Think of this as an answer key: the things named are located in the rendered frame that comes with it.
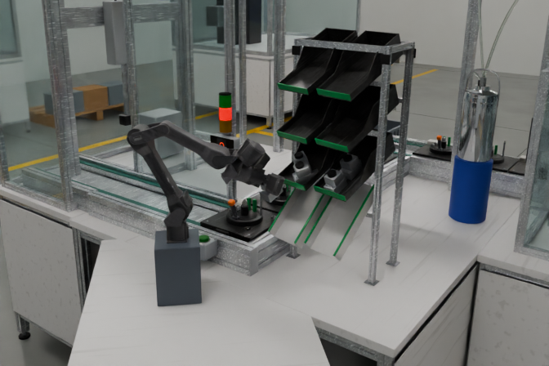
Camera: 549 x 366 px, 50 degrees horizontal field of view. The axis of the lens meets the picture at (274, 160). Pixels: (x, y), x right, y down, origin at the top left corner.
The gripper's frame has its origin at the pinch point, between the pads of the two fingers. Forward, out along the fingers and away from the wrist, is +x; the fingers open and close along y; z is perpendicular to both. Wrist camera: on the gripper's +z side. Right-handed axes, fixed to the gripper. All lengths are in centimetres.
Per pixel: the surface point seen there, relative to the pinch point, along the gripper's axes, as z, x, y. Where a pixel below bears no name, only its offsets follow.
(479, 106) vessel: 55, 80, -20
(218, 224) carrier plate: -23.2, 14.2, 28.8
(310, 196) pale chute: -0.8, 23.2, 0.1
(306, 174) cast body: 6.2, 10.0, -5.6
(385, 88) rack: 39.4, 8.5, -23.6
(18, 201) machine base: -54, -8, 136
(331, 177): 8.1, 9.1, -16.0
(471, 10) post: 99, 91, 4
